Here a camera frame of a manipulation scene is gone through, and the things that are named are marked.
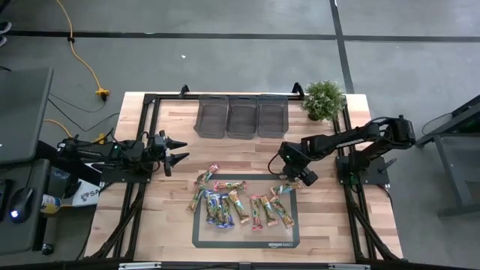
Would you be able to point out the yellow and white bottle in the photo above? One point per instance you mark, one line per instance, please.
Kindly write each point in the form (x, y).
(50, 203)

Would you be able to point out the green potted plant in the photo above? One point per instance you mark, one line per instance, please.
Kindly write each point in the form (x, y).
(323, 99)

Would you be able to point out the beige baking mat dark border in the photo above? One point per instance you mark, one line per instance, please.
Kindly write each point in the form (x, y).
(247, 236)

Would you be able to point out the silver metal bracket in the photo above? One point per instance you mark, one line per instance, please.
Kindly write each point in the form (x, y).
(348, 267)
(138, 266)

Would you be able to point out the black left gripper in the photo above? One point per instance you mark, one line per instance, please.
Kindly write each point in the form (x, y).
(167, 157)

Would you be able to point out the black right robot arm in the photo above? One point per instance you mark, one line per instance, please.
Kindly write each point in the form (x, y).
(337, 142)

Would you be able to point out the black computer mouse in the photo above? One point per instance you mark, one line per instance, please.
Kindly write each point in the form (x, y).
(21, 202)

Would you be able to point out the black standing desk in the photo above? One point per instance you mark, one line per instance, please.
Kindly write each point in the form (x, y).
(461, 172)

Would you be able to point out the person's shoe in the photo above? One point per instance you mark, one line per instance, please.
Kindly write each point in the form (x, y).
(4, 27)
(2, 41)

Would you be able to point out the white printed box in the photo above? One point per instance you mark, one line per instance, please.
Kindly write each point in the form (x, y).
(88, 195)

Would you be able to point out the blue-ended chewy granola bar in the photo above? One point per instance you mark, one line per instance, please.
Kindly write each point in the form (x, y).
(226, 212)
(218, 210)
(209, 206)

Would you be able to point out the black aluminium table frame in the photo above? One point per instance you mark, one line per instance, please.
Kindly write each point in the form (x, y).
(172, 97)

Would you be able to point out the dark grey desk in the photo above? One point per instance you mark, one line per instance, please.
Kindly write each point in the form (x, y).
(22, 112)
(22, 236)

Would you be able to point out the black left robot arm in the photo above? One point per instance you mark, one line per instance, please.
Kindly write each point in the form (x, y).
(127, 152)

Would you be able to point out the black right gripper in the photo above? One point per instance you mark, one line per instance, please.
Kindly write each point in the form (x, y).
(300, 174)

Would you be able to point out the grey translucent plastic bin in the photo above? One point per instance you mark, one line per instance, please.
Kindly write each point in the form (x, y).
(212, 116)
(272, 117)
(242, 118)

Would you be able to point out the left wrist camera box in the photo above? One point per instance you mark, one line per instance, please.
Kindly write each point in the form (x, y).
(159, 143)

